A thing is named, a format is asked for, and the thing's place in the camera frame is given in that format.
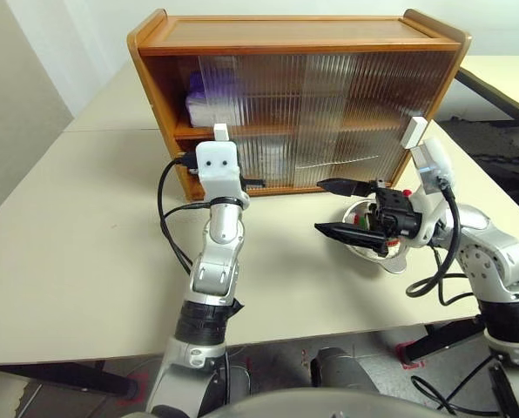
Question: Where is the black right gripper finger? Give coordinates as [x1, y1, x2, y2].
[318, 177, 375, 197]
[314, 221, 389, 254]

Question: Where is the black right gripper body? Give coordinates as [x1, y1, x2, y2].
[370, 178, 419, 256]

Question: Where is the silver metal bowl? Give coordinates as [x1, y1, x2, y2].
[340, 198, 411, 276]

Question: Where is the purple tissue pack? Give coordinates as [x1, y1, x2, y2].
[184, 69, 243, 128]

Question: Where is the ribbed clear sliding door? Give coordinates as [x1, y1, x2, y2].
[197, 55, 359, 195]
[305, 52, 457, 189]

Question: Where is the wooden cabinet shelf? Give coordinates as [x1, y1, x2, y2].
[173, 118, 217, 141]

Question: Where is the wooden cabinet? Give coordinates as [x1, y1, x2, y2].
[126, 8, 474, 202]

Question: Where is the black table base bar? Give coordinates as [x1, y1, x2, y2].
[405, 315, 487, 365]
[0, 360, 139, 401]

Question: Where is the grey rounded shape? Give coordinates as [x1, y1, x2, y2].
[309, 347, 379, 393]

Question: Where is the grey curved shell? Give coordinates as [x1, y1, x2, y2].
[222, 386, 443, 418]

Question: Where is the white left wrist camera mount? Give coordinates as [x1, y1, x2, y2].
[194, 138, 250, 208]

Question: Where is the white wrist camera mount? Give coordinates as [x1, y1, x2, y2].
[409, 137, 456, 246]
[194, 138, 250, 208]

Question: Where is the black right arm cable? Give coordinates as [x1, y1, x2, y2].
[406, 176, 481, 307]

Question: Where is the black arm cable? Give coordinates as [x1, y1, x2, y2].
[406, 176, 481, 307]
[157, 152, 199, 276]

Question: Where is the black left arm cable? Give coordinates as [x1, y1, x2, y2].
[157, 152, 199, 276]

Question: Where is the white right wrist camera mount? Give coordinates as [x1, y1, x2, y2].
[409, 137, 456, 246]

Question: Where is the thin black body cable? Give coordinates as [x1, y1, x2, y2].
[410, 353, 504, 415]

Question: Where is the cream table with black frame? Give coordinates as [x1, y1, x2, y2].
[453, 54, 519, 127]

